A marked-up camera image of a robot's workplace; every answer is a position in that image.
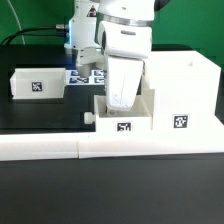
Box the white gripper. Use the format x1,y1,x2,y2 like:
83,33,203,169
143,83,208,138
105,56,144,116

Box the white front drawer tray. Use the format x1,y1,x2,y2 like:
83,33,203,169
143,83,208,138
84,95,152,133

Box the white drawer tray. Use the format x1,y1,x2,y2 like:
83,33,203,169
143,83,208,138
10,68,66,99
84,95,152,133

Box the white drawer cabinet box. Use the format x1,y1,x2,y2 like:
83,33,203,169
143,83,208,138
136,51,223,132

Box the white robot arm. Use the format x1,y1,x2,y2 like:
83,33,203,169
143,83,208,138
64,0,171,116

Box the white rear drawer tray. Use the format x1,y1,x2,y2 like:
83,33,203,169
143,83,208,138
10,68,66,99

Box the white fiducial marker sheet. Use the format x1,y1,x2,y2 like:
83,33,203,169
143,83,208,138
66,70,104,85

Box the white L-shaped foam fence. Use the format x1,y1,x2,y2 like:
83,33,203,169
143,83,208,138
0,115,224,162

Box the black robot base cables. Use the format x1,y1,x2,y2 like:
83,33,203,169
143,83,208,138
0,23,70,46

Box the white cable on backdrop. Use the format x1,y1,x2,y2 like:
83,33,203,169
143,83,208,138
5,0,26,46

